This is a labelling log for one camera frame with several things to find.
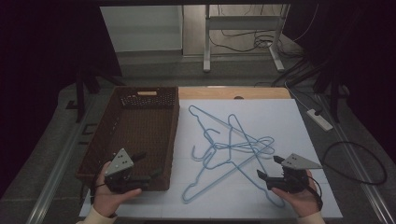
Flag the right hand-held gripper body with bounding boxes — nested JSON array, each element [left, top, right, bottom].
[[266, 152, 323, 194]]

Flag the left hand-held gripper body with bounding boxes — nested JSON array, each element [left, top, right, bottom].
[[104, 147, 152, 194]]

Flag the brown woven basket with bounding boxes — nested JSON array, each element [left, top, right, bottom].
[[76, 86, 181, 191]]

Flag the person's right hand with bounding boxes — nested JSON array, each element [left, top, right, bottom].
[[270, 170, 322, 218]]

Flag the person's left hand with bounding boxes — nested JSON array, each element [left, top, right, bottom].
[[92, 161, 143, 217]]

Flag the white board mat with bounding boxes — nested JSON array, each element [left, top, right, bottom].
[[78, 98, 344, 218]]

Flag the white power strip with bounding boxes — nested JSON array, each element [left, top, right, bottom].
[[306, 108, 334, 133]]

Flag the black stand legs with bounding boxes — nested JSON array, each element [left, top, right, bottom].
[[312, 60, 351, 124], [74, 60, 125, 124]]

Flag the white panel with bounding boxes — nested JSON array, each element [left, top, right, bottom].
[[100, 5, 184, 52]]

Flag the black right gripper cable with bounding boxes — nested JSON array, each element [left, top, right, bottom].
[[306, 173, 324, 210]]

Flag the metal floor rail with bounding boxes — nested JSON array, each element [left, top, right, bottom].
[[318, 94, 396, 224], [26, 101, 101, 224]]

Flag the black looped cable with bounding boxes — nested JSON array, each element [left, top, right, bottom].
[[321, 141, 388, 186]]

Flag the bundle of black cables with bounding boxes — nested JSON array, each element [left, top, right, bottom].
[[255, 57, 326, 89]]

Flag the tangle of black cables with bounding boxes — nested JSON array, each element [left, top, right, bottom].
[[208, 4, 302, 60]]

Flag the white desk frame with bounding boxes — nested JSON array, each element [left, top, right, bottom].
[[203, 3, 291, 73]]

